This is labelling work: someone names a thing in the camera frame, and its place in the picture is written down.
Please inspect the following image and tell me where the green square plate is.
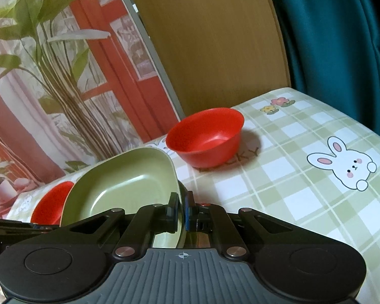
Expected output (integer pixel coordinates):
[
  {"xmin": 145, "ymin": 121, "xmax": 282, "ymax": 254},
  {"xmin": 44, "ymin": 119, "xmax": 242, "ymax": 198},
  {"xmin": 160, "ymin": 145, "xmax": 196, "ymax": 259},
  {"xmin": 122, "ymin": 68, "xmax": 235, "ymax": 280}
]
[{"xmin": 60, "ymin": 147, "xmax": 185, "ymax": 253}]

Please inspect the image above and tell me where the red plastic bowl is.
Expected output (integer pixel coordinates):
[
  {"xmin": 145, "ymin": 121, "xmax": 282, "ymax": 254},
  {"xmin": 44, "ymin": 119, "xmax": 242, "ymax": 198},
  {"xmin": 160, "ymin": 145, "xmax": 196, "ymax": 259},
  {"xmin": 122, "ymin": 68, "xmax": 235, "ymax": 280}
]
[
  {"xmin": 31, "ymin": 181, "xmax": 74, "ymax": 225},
  {"xmin": 165, "ymin": 108, "xmax": 244, "ymax": 168}
]

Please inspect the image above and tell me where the green plaid bunny tablecloth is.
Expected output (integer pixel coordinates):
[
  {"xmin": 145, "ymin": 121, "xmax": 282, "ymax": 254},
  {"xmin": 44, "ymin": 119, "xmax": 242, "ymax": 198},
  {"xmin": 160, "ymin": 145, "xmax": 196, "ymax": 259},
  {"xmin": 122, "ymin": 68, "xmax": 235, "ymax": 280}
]
[{"xmin": 0, "ymin": 86, "xmax": 380, "ymax": 304}]

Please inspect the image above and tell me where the printed room scene backdrop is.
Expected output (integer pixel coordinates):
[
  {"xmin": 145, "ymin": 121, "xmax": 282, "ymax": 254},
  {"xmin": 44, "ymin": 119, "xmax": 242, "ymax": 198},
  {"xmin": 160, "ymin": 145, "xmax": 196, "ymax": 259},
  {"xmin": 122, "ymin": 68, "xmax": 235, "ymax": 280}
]
[{"xmin": 0, "ymin": 0, "xmax": 179, "ymax": 218}]

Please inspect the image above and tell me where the wooden headboard panel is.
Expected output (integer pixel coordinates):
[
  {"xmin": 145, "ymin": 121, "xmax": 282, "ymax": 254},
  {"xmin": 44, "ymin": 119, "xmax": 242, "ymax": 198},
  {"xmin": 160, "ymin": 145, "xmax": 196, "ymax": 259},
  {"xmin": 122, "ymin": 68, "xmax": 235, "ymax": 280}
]
[{"xmin": 134, "ymin": 0, "xmax": 290, "ymax": 115}]

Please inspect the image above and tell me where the teal curtain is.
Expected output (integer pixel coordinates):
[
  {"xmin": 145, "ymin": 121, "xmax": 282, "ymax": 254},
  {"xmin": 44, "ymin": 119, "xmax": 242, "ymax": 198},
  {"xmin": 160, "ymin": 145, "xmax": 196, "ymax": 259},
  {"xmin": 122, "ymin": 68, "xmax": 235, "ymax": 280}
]
[{"xmin": 272, "ymin": 0, "xmax": 380, "ymax": 135}]

